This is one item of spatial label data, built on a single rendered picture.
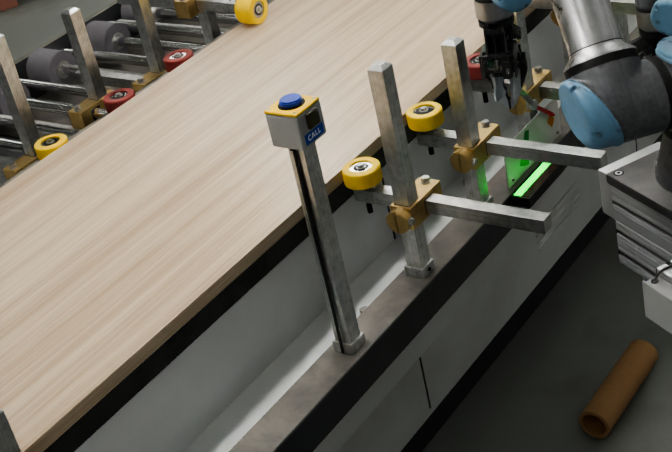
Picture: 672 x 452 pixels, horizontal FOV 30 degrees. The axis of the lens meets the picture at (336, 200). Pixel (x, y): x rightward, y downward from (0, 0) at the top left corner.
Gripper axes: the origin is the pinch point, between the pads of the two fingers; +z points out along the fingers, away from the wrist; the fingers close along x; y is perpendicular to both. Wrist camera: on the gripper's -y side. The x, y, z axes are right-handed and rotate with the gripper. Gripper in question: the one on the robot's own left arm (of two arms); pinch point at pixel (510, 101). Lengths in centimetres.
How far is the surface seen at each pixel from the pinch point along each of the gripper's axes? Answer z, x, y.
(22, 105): -3, -120, -9
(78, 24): -13, -111, -31
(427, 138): 9.8, -20.0, -3.9
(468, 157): 8.9, -9.0, 6.9
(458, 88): -5.9, -9.3, 4.3
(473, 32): 4.2, -15.9, -46.1
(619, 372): 86, 14, -18
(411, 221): 9.5, -16.5, 30.2
